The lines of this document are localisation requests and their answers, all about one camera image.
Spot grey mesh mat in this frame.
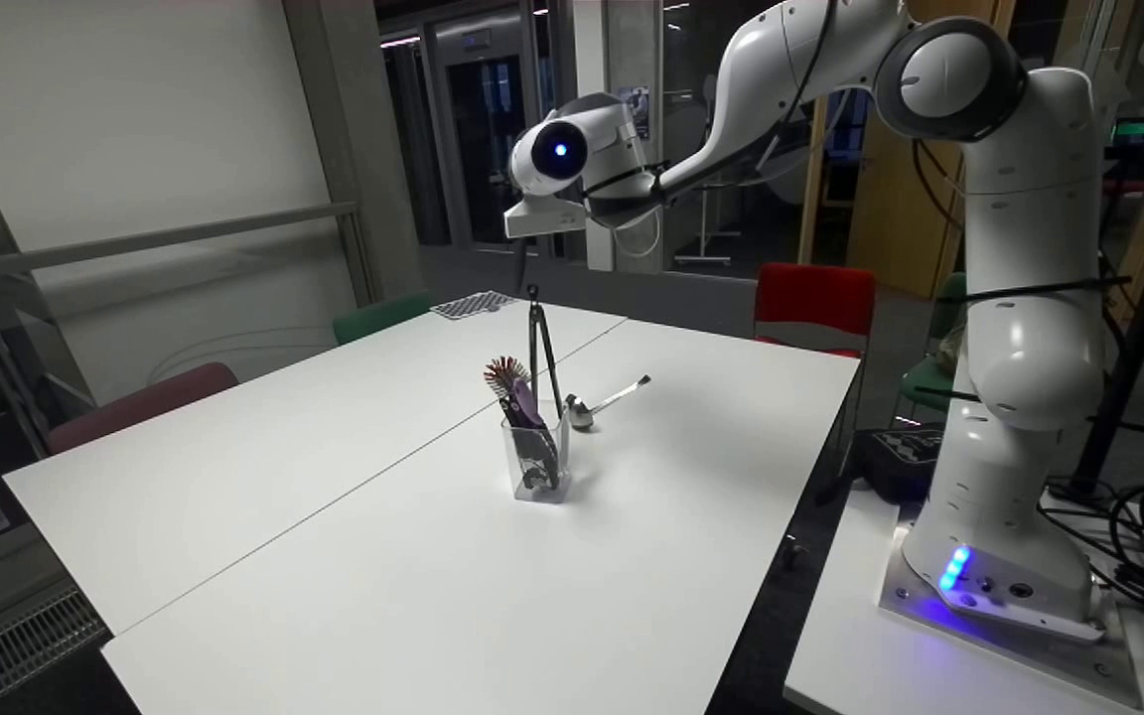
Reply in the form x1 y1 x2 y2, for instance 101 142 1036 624
433 292 507 322

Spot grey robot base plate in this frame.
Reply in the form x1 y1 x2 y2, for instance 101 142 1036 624
879 530 1144 710

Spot dark red chair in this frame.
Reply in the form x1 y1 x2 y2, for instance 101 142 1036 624
42 360 242 453

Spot black control box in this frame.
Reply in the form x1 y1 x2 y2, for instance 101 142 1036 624
852 423 945 509

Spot purple bristle brush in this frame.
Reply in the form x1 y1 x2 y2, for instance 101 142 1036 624
482 355 554 468

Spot black camera stand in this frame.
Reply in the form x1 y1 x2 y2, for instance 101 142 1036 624
1063 110 1144 509

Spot green chair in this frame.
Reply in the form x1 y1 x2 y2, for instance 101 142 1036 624
329 292 438 350

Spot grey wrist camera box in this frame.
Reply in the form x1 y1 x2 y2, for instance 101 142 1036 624
499 196 586 244

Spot grey metal handrail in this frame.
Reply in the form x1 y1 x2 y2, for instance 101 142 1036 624
0 199 357 294

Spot green object behind robot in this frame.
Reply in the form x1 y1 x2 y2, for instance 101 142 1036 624
897 359 957 419

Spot clear glass cup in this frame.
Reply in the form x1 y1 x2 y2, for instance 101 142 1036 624
495 380 573 506

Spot black kitchen tongs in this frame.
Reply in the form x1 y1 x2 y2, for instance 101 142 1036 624
525 297 573 428

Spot silver metal spoon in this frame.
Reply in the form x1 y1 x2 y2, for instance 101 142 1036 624
558 372 655 437

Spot bright red chair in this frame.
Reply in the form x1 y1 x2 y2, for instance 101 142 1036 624
752 257 883 359

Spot metal floor vent grille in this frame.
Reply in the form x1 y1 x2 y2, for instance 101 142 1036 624
0 588 105 715

